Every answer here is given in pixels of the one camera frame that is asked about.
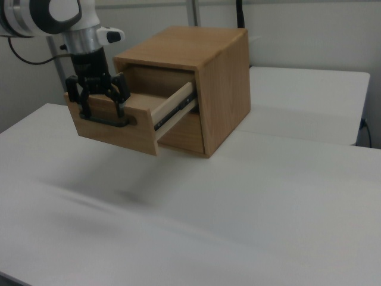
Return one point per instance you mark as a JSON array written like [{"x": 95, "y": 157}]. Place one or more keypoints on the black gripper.
[{"x": 89, "y": 64}]

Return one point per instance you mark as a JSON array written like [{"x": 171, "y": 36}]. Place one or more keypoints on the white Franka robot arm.
[{"x": 35, "y": 15}]

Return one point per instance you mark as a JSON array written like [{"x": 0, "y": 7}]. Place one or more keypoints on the wooden drawer cabinet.
[{"x": 226, "y": 89}]

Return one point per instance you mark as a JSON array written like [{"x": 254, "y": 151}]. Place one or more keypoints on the grey metal frame post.
[{"x": 58, "y": 65}]

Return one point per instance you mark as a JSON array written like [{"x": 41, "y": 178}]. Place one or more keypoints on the black metal drawer slide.
[{"x": 175, "y": 110}]

